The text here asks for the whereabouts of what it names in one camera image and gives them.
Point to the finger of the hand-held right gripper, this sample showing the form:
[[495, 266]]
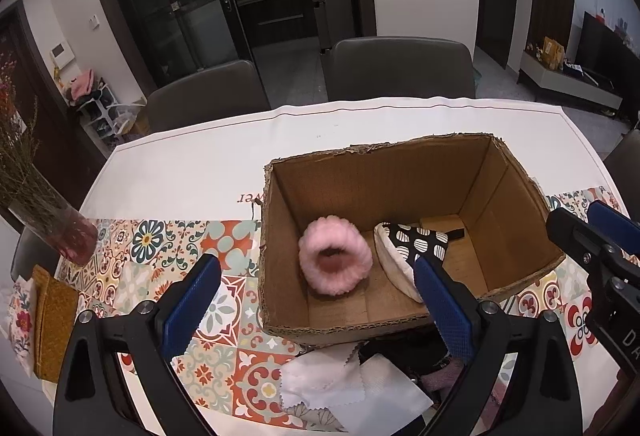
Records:
[[580, 241], [617, 231]]

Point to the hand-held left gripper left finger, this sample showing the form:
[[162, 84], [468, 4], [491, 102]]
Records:
[[192, 311]]

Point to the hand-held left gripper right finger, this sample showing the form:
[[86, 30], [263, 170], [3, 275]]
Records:
[[445, 311]]

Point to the purple knit cloth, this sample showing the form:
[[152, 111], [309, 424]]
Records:
[[442, 377]]

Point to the white towel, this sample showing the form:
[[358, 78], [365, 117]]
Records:
[[390, 396]]

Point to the white zigzag-edged cloth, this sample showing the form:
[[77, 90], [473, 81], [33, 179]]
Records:
[[320, 378]]

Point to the brown cardboard box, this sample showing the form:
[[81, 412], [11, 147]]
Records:
[[350, 181]]

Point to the black white patterned pouch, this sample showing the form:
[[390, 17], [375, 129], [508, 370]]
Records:
[[400, 261]]

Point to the dark cloth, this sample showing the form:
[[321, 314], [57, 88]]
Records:
[[390, 351]]

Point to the grey dining chair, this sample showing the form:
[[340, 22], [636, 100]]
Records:
[[625, 155], [210, 95], [30, 256], [400, 70]]

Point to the colourful tile-pattern table runner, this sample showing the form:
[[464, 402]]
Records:
[[150, 246]]

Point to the pink fluffy plush item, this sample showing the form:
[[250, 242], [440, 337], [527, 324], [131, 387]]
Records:
[[312, 261]]

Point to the yellow woven tissue box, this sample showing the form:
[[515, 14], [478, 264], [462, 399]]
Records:
[[55, 326]]

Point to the pink glass vase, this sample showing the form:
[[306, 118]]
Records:
[[70, 236]]

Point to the white printed tablecloth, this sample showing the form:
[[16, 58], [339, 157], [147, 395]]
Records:
[[200, 165]]

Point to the low television cabinet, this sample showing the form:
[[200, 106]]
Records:
[[565, 85]]

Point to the floral printed napkin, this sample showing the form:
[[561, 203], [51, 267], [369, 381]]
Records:
[[20, 321]]

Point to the black television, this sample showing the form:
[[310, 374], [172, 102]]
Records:
[[607, 48]]

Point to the yellow paper box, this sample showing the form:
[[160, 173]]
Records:
[[553, 53]]

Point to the white shoe rack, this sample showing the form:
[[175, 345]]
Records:
[[100, 120]]

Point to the dried flower bunch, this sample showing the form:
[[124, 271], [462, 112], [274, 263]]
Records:
[[20, 155]]

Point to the white wall intercom panel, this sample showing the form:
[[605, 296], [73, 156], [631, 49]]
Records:
[[61, 54]]

